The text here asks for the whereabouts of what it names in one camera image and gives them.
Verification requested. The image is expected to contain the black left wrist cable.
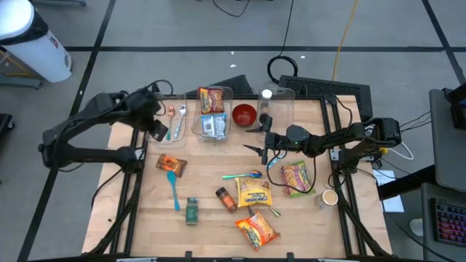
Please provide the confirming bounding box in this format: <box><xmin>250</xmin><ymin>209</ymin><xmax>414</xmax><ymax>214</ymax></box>
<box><xmin>143</xmin><ymin>79</ymin><xmax>175</xmax><ymax>98</ymax></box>

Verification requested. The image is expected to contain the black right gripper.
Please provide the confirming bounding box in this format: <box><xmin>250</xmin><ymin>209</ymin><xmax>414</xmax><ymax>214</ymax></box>
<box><xmin>242</xmin><ymin>125</ymin><xmax>288</xmax><ymax>165</ymax></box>

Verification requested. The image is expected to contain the blue plastic spoon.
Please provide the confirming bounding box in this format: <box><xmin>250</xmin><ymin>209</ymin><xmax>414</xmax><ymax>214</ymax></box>
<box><xmin>166</xmin><ymin>170</ymin><xmax>181</xmax><ymax>213</ymax></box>

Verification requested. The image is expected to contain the white paper sheet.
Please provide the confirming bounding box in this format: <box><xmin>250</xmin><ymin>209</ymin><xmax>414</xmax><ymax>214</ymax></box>
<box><xmin>371</xmin><ymin>169</ymin><xmax>406</xmax><ymax>214</ymax></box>

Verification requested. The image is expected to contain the green oregano spice jar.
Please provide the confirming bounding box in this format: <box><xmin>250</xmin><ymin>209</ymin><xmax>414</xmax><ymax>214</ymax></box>
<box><xmin>184</xmin><ymin>196</ymin><xmax>200</xmax><ymax>226</ymax></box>

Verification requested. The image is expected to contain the red roast beef ramen packet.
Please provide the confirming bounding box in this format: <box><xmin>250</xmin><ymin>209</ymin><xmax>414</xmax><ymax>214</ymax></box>
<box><xmin>197</xmin><ymin>86</ymin><xmax>226</xmax><ymax>114</ymax></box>

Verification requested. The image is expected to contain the grey desk top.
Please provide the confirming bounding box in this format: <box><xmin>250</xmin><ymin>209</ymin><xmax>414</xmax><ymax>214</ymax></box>
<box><xmin>428</xmin><ymin>88</ymin><xmax>466</xmax><ymax>193</ymax></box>

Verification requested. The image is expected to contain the orange spice jar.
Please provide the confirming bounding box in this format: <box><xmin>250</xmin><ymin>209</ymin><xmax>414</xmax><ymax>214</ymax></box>
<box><xmin>215</xmin><ymin>186</ymin><xmax>239</xmax><ymax>214</ymax></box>

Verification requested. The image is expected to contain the clear plastic packet bin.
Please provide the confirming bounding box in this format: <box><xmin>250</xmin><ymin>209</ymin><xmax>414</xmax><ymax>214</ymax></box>
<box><xmin>190</xmin><ymin>85</ymin><xmax>234</xmax><ymax>143</ymax></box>

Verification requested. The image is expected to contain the coiled black floor cable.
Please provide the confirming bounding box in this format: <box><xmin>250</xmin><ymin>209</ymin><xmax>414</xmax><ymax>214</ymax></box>
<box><xmin>266</xmin><ymin>0</ymin><xmax>300</xmax><ymax>85</ymax></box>

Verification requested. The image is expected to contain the red bowl black outside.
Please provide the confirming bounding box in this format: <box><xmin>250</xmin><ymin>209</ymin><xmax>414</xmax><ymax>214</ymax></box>
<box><xmin>232</xmin><ymin>103</ymin><xmax>258</xmax><ymax>127</ymax></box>

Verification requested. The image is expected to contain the clear plastic jar bin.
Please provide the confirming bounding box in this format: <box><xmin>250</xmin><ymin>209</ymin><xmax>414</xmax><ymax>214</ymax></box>
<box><xmin>256</xmin><ymin>86</ymin><xmax>296</xmax><ymax>135</ymax></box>

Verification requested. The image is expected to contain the white computer mouse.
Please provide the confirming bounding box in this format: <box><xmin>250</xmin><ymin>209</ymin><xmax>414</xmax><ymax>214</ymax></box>
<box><xmin>408</xmin><ymin>218</ymin><xmax>425</xmax><ymax>238</ymax></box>

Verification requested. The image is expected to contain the copper spoon teal handle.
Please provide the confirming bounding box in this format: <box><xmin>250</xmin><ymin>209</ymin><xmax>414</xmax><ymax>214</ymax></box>
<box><xmin>166</xmin><ymin>104</ymin><xmax>175</xmax><ymax>142</ymax></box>

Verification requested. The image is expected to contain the orange chicken ramen packet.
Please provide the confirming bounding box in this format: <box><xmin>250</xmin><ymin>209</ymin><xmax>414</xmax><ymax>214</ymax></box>
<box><xmin>234</xmin><ymin>210</ymin><xmax>281</xmax><ymax>252</ymax></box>

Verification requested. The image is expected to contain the black desk device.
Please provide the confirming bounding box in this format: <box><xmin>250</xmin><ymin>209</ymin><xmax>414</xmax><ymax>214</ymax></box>
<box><xmin>442</xmin><ymin>82</ymin><xmax>466</xmax><ymax>131</ymax></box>

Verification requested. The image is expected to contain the white trash can black bag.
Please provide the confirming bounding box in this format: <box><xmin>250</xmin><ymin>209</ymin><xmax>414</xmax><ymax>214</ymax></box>
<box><xmin>0</xmin><ymin>0</ymin><xmax>73</xmax><ymax>84</ymax></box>

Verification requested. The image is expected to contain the backlit black keyboard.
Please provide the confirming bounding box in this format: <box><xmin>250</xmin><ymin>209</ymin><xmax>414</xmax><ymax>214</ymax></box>
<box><xmin>431</xmin><ymin>198</ymin><xmax>466</xmax><ymax>249</ymax></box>

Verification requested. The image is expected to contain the brown orange noodle packet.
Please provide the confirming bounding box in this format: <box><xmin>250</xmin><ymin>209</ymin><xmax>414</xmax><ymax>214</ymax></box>
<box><xmin>155</xmin><ymin>153</ymin><xmax>188</xmax><ymax>178</ymax></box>

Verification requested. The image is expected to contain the black cable bundle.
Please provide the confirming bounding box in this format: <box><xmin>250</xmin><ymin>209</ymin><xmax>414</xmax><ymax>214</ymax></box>
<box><xmin>400</xmin><ymin>110</ymin><xmax>433</xmax><ymax>131</ymax></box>

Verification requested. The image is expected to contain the black left base cable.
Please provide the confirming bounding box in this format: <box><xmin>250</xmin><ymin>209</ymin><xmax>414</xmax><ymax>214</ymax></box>
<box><xmin>90</xmin><ymin>169</ymin><xmax>125</xmax><ymax>209</ymax></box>

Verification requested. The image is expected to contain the grey metal base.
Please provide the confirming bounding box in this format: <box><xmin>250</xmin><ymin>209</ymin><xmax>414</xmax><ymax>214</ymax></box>
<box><xmin>31</xmin><ymin>0</ymin><xmax>87</xmax><ymax>7</ymax></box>

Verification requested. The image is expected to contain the yellow ramen packet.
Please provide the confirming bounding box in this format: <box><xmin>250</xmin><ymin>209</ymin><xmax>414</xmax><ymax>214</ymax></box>
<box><xmin>234</xmin><ymin>177</ymin><xmax>274</xmax><ymax>208</ymax></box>

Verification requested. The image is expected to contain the yellow floor cable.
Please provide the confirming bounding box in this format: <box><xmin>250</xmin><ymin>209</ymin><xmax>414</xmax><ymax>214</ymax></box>
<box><xmin>331</xmin><ymin>0</ymin><xmax>360</xmax><ymax>82</ymax></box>

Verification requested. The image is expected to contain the iridescent metal spoon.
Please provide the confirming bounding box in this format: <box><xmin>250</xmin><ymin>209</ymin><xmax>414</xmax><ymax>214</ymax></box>
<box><xmin>221</xmin><ymin>170</ymin><xmax>263</xmax><ymax>181</ymax></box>

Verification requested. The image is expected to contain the green ramen packet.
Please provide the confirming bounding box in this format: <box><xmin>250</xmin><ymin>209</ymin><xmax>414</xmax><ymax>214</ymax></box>
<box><xmin>280</xmin><ymin>160</ymin><xmax>316</xmax><ymax>199</ymax></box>

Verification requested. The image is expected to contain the glass jar tan lid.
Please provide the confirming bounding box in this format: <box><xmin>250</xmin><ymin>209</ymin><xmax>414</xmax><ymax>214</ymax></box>
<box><xmin>315</xmin><ymin>188</ymin><xmax>339</xmax><ymax>211</ymax></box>

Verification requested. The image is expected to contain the blue beef ramen packet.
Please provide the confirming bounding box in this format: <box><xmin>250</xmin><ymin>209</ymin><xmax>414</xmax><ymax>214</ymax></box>
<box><xmin>200</xmin><ymin>113</ymin><xmax>229</xmax><ymax>139</ymax></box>

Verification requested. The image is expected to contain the blue toothbrush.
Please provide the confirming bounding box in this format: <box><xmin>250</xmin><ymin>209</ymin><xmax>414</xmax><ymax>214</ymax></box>
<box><xmin>266</xmin><ymin>156</ymin><xmax>284</xmax><ymax>170</ymax></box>

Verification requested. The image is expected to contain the dark grey desk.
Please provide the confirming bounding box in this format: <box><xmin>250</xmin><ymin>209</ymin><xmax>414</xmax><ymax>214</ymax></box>
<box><xmin>421</xmin><ymin>181</ymin><xmax>466</xmax><ymax>262</ymax></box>

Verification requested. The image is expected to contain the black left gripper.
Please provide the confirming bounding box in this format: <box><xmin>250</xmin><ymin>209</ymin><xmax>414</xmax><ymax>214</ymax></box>
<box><xmin>136</xmin><ymin>89</ymin><xmax>169</xmax><ymax>143</ymax></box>

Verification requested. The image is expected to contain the black floor object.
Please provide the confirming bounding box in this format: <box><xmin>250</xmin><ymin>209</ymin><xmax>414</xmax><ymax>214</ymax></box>
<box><xmin>0</xmin><ymin>113</ymin><xmax>15</xmax><ymax>132</ymax></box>

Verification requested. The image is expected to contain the black metal table frame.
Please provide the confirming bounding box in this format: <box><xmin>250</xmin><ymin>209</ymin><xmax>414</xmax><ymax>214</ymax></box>
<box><xmin>87</xmin><ymin>82</ymin><xmax>393</xmax><ymax>262</ymax></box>

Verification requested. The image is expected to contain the white cable loop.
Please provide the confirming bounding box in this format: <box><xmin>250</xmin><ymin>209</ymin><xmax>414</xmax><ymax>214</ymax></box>
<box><xmin>398</xmin><ymin>140</ymin><xmax>415</xmax><ymax>162</ymax></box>

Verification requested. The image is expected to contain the thin black floor cable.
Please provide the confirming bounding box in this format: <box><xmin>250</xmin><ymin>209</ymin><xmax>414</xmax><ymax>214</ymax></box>
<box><xmin>212</xmin><ymin>0</ymin><xmax>253</xmax><ymax>18</ymax></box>

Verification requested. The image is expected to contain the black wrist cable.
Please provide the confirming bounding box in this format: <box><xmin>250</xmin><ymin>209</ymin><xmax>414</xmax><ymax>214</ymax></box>
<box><xmin>143</xmin><ymin>79</ymin><xmax>175</xmax><ymax>98</ymax></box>
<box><xmin>266</xmin><ymin>156</ymin><xmax>317</xmax><ymax>194</ymax></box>

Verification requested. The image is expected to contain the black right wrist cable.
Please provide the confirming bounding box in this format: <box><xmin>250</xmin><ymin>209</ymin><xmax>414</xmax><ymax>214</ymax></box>
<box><xmin>266</xmin><ymin>156</ymin><xmax>317</xmax><ymax>194</ymax></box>

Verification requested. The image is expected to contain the clear plastic utensil bin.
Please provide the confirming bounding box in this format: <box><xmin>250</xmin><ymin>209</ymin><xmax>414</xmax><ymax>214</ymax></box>
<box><xmin>147</xmin><ymin>92</ymin><xmax>189</xmax><ymax>149</ymax></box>

